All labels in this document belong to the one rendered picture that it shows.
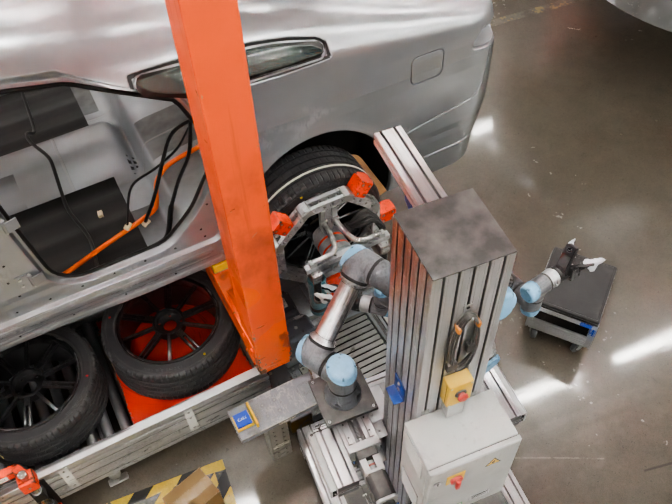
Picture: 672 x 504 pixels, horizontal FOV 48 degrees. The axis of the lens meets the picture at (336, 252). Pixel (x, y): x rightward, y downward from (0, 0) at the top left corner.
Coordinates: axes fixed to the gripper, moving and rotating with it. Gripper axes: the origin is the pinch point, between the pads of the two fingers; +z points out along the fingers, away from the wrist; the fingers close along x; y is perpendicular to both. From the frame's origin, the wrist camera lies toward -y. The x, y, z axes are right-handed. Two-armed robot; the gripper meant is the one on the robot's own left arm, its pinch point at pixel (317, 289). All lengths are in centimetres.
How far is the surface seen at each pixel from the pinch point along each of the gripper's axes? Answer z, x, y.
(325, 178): 6.1, 35.7, -34.3
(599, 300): -129, 65, 49
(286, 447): 6, -46, 75
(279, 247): 20.1, 8.6, -13.5
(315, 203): 8.2, 26.6, -26.9
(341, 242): -4.6, 22.4, -8.6
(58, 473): 94, -96, 47
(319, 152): 14, 51, -34
